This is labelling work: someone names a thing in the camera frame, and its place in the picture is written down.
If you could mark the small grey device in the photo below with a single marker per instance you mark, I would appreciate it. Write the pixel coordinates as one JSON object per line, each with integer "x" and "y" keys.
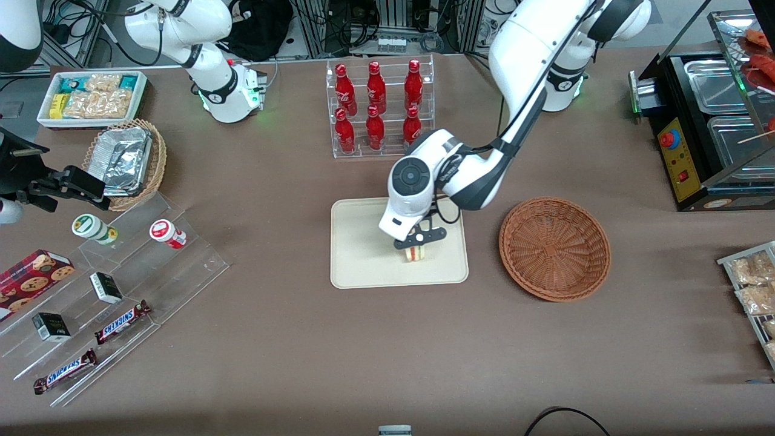
{"x": 395, "y": 431}

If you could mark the teal snack packet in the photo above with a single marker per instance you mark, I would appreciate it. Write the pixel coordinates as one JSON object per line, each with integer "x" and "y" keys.
{"x": 128, "y": 82}
{"x": 71, "y": 83}

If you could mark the red cookie box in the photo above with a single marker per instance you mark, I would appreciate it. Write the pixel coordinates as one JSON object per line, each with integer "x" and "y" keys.
{"x": 30, "y": 278}

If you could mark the large clear cracker packet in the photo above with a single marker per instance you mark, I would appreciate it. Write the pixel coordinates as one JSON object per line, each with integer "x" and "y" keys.
{"x": 97, "y": 104}

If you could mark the cream plastic tray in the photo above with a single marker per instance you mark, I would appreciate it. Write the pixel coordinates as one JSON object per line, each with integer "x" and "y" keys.
{"x": 363, "y": 254}

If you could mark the Snickers chocolate bar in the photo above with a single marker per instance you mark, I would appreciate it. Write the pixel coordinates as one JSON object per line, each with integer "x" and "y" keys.
{"x": 65, "y": 372}
{"x": 121, "y": 322}

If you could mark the black fabric bag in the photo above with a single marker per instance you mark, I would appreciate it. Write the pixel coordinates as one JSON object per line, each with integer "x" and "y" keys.
{"x": 260, "y": 27}

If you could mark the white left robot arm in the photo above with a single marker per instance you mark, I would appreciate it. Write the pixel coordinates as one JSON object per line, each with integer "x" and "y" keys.
{"x": 533, "y": 48}

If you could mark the triangle sandwich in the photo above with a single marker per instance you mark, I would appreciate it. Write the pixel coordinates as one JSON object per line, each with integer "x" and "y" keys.
{"x": 416, "y": 254}

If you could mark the yellow snack packet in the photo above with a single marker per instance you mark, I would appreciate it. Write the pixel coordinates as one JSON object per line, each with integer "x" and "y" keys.
{"x": 58, "y": 106}

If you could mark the small black box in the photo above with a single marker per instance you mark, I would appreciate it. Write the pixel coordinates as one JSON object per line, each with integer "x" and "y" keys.
{"x": 51, "y": 327}
{"x": 106, "y": 287}

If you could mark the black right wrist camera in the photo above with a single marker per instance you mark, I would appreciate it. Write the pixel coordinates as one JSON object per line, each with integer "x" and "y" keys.
{"x": 85, "y": 184}

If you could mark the green lid cup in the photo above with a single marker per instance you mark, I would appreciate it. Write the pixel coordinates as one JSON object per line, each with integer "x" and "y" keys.
{"x": 89, "y": 226}

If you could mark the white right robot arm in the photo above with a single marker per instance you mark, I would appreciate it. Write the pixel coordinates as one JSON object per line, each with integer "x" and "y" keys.
{"x": 181, "y": 24}

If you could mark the clear bagged snack packet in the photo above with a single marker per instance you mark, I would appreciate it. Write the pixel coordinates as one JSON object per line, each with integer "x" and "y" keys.
{"x": 769, "y": 328}
{"x": 751, "y": 269}
{"x": 771, "y": 351}
{"x": 757, "y": 300}

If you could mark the white power strip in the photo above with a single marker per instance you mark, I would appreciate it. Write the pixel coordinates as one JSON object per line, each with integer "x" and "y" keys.
{"x": 392, "y": 45}

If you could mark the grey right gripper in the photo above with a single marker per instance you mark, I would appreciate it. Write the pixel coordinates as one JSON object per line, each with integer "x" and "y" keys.
{"x": 17, "y": 171}

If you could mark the brown wicker basket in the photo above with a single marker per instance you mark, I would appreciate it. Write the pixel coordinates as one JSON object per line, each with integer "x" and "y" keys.
{"x": 554, "y": 248}

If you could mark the clear acrylic bottle rack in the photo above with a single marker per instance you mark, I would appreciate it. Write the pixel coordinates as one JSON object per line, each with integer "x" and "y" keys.
{"x": 390, "y": 79}

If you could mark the aluminium foil tray stack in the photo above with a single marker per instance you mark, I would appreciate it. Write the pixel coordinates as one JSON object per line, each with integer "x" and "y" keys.
{"x": 124, "y": 157}

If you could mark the white plastic snack bin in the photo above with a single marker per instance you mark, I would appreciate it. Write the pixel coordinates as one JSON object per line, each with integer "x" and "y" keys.
{"x": 43, "y": 118}

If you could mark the small clear cracker packet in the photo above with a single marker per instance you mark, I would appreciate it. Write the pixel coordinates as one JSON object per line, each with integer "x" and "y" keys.
{"x": 103, "y": 82}

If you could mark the clear acrylic stepped display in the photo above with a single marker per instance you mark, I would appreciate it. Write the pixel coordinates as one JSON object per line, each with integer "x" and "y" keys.
{"x": 194, "y": 266}

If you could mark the stainless steel pan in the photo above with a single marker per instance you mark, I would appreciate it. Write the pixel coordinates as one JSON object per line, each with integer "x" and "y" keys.
{"x": 735, "y": 142}
{"x": 714, "y": 85}

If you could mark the wooden skewer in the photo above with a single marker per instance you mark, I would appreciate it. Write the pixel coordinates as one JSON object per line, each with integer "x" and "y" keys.
{"x": 757, "y": 137}

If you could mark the red aluminium soda bottle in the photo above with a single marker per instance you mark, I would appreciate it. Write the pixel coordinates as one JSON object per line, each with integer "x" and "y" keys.
{"x": 345, "y": 134}
{"x": 413, "y": 88}
{"x": 376, "y": 91}
{"x": 346, "y": 91}
{"x": 375, "y": 132}
{"x": 412, "y": 127}

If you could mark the red lid cup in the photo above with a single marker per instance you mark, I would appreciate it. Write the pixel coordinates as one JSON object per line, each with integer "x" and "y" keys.
{"x": 164, "y": 232}

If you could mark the black food warmer machine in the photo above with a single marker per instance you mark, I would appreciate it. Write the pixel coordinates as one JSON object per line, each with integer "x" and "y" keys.
{"x": 681, "y": 157}

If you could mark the red sausage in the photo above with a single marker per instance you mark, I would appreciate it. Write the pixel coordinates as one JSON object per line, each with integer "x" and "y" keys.
{"x": 758, "y": 38}
{"x": 763, "y": 65}

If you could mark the light wicker basket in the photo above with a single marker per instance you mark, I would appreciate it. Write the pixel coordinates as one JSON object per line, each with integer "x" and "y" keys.
{"x": 156, "y": 163}

